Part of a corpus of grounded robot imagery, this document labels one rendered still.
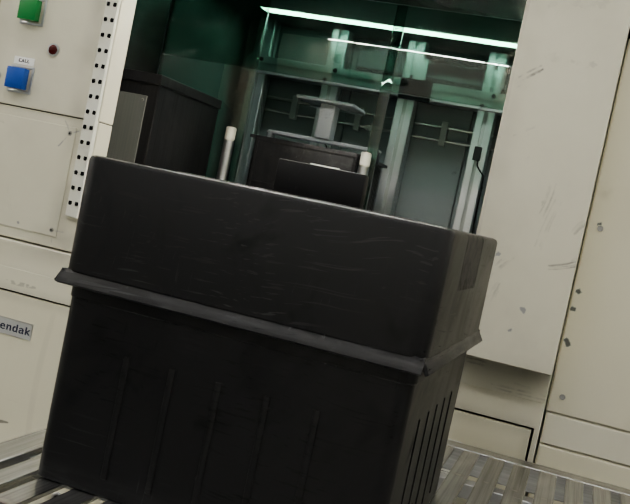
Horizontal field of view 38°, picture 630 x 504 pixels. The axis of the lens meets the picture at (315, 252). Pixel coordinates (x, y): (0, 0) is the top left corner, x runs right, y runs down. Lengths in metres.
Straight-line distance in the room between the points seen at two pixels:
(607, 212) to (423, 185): 0.98
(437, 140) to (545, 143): 0.99
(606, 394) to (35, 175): 0.84
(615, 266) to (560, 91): 0.22
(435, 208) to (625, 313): 0.99
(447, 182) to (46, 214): 1.01
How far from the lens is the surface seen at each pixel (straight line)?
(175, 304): 0.66
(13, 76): 1.40
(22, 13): 1.41
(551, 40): 1.11
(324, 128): 1.82
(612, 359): 1.14
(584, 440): 1.15
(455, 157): 2.06
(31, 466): 0.77
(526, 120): 1.10
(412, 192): 2.07
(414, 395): 0.64
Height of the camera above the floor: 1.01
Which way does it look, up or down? 3 degrees down
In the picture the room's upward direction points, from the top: 12 degrees clockwise
